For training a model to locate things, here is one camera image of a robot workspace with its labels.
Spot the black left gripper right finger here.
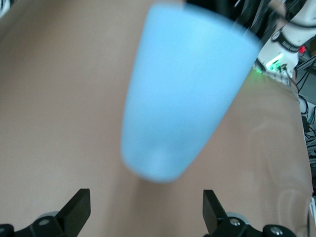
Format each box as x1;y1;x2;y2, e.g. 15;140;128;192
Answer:
202;189;301;237

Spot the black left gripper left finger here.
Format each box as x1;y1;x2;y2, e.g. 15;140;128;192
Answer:
0;188;91;237

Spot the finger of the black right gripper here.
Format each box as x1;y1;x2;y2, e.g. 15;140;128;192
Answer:
183;0;238;25

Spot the light blue plastic cup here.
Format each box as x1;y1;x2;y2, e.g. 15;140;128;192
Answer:
119;2;263;185

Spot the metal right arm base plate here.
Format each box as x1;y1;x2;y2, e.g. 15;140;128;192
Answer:
253;63;298;86

